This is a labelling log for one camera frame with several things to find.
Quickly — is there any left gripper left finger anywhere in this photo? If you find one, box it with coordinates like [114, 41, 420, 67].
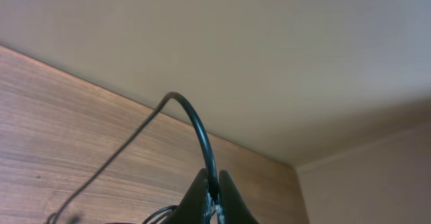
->
[163, 169, 211, 224]

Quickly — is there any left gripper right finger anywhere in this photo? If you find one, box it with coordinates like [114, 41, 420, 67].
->
[218, 170, 259, 224]

